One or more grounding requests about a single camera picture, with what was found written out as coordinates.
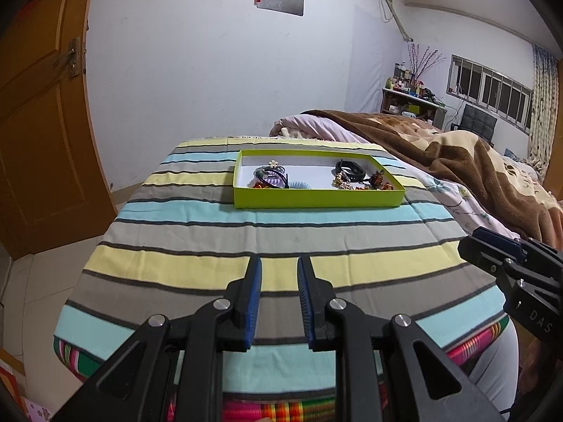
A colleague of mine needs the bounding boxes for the black chair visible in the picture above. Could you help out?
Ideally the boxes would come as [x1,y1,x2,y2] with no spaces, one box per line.
[462,104,498,143]

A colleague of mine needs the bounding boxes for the white wall pipe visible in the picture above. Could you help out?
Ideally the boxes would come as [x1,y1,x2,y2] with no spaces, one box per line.
[378,0,416,42]

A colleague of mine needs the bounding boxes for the vase with purple branches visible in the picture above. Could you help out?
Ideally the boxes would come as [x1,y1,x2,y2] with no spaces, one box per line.
[407,44,443,93]

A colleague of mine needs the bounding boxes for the striped bed sheet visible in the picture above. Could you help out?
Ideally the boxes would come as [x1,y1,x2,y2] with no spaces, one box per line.
[53,136,513,405]

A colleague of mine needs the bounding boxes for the barred window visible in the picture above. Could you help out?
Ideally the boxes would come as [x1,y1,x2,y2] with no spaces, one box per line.
[446,55,535,133]

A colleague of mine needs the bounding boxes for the patterned curtain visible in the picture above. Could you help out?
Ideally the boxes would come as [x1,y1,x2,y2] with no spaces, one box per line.
[528,44,559,172]

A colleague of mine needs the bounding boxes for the person's leg in grey pants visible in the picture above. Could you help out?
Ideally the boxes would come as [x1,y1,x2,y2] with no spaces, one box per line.
[457,316,520,422]

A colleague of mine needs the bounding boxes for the orange wooden door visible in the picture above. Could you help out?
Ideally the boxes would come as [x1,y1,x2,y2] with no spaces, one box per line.
[0,0,119,260]

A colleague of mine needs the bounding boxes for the metal door lock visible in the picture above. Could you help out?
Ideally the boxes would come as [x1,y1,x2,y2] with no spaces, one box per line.
[66,37,86,77]

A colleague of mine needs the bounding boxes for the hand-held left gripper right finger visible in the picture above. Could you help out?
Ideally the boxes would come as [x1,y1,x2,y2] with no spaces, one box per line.
[298,256,506,422]

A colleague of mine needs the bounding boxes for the black wristband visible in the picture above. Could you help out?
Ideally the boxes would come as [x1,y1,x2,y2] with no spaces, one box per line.
[335,159,367,182]

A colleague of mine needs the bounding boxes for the brown fleece blanket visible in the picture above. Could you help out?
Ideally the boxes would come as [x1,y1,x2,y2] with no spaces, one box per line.
[301,110,563,256]

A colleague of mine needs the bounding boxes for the lime green cardboard box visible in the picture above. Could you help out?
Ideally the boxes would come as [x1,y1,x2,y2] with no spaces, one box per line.
[233,149,406,209]

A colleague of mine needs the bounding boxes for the colourful striped cloth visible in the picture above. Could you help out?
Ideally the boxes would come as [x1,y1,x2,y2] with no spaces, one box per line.
[53,321,506,422]

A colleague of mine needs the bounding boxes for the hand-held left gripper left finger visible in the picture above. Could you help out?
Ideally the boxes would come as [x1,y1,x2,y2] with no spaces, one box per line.
[50,256,263,422]

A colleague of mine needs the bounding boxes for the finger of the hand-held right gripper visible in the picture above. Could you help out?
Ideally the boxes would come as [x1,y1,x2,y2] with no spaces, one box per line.
[458,235,511,277]
[473,228,524,260]

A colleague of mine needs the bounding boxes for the shelf with bottles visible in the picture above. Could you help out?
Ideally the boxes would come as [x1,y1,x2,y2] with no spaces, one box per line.
[380,62,447,124]

